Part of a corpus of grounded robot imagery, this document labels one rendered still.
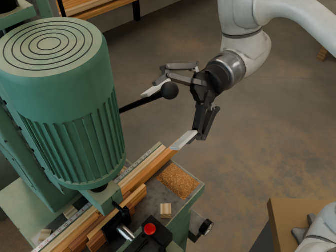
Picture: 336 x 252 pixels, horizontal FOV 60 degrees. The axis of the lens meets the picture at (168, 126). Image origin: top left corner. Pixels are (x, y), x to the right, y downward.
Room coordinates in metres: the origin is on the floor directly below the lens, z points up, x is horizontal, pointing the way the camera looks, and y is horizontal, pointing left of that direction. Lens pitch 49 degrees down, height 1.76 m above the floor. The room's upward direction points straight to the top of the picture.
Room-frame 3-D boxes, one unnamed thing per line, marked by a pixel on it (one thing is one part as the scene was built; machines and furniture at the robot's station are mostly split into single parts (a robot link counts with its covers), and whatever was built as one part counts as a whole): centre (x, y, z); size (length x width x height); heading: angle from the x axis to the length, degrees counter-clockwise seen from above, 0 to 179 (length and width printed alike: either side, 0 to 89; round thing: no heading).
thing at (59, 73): (0.40, 0.19, 1.35); 0.18 x 0.18 x 0.31
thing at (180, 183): (0.51, -0.03, 0.91); 0.12 x 0.09 x 0.03; 48
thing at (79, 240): (0.36, 0.19, 0.92); 0.23 x 0.02 x 0.04; 138
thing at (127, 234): (0.32, 0.12, 0.95); 0.09 x 0.07 x 0.09; 138
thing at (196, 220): (0.50, -0.09, 0.58); 0.12 x 0.08 x 0.08; 48
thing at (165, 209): (0.39, 0.01, 0.92); 0.03 x 0.03 x 0.03; 1
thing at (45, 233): (0.35, 0.39, 0.82); 0.04 x 0.03 x 0.03; 177
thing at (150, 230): (0.30, 0.05, 1.02); 0.03 x 0.03 x 0.01
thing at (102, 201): (0.41, 0.20, 1.03); 0.14 x 0.07 x 0.09; 48
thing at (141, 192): (0.38, 0.15, 0.93); 0.22 x 0.01 x 0.06; 138
